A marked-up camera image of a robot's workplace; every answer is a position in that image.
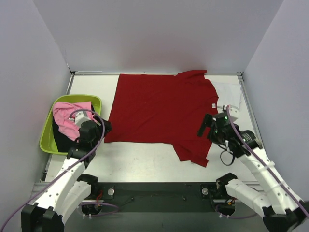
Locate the red t-shirt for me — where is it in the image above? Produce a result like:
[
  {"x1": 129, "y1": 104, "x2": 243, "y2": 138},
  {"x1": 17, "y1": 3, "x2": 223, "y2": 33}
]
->
[{"x1": 105, "y1": 70, "x2": 219, "y2": 167}]

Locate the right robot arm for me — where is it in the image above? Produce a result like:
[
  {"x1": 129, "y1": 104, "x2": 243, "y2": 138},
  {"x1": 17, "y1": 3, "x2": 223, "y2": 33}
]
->
[{"x1": 197, "y1": 110, "x2": 309, "y2": 232}]

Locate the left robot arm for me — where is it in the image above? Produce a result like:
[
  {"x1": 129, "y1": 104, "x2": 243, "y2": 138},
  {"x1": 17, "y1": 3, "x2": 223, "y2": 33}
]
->
[{"x1": 21, "y1": 116, "x2": 112, "y2": 232}]

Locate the black t-shirt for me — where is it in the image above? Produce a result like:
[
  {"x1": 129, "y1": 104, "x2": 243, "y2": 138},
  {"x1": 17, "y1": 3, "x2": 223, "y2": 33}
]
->
[{"x1": 52, "y1": 106, "x2": 94, "y2": 153}]

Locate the folded white t-shirt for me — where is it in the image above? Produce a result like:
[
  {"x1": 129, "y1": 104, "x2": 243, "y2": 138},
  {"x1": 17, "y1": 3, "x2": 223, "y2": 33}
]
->
[{"x1": 212, "y1": 82, "x2": 242, "y2": 110}]

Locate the pink t-shirt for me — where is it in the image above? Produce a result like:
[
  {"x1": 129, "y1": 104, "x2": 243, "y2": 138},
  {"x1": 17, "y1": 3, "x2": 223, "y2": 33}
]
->
[{"x1": 52, "y1": 101, "x2": 92, "y2": 141}]

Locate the lime green plastic bin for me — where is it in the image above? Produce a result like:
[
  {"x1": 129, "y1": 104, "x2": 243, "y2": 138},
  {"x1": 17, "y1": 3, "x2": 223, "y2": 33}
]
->
[{"x1": 39, "y1": 94, "x2": 102, "y2": 156}]

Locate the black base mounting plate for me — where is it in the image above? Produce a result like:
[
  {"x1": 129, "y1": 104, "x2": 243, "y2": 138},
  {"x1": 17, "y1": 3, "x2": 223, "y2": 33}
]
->
[{"x1": 79, "y1": 182, "x2": 239, "y2": 213}]

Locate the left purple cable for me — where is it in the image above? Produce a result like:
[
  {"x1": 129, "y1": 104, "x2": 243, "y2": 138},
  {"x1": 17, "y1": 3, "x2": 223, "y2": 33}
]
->
[{"x1": 4, "y1": 110, "x2": 119, "y2": 232}]

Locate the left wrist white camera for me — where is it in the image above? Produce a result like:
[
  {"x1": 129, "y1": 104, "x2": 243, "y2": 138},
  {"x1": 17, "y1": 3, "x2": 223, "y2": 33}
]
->
[{"x1": 69, "y1": 109, "x2": 91, "y2": 127}]

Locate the wrist white camera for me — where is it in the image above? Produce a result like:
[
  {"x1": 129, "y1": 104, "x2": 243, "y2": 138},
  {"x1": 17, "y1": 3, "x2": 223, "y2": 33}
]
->
[
  {"x1": 223, "y1": 105, "x2": 240, "y2": 122},
  {"x1": 69, "y1": 109, "x2": 91, "y2": 127}
]

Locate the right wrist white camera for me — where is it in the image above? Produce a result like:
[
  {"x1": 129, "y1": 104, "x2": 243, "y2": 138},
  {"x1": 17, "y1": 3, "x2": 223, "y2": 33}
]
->
[{"x1": 223, "y1": 105, "x2": 240, "y2": 122}]

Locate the aluminium table edge rail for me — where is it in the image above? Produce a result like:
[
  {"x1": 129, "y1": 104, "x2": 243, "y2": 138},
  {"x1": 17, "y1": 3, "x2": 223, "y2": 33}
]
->
[{"x1": 237, "y1": 72, "x2": 264, "y2": 148}]

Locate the front aluminium rail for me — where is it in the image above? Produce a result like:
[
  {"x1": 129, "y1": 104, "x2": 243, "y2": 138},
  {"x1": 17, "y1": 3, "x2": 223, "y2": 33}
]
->
[{"x1": 28, "y1": 182, "x2": 53, "y2": 205}]

